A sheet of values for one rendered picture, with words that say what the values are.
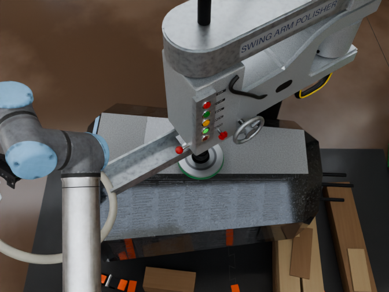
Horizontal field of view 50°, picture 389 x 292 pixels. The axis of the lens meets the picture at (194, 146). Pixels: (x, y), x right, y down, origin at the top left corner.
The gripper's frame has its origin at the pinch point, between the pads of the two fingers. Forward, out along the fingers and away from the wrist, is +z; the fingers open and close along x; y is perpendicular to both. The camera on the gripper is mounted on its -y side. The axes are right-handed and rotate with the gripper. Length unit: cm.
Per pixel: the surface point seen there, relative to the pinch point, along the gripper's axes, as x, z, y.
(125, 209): 60, 65, 20
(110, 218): 27.8, 28.3, 24.0
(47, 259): 2.4, 28.5, 16.5
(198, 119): 53, -13, 34
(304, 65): 98, -26, 55
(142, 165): 55, 25, 21
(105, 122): 86, 49, -14
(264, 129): 116, 23, 57
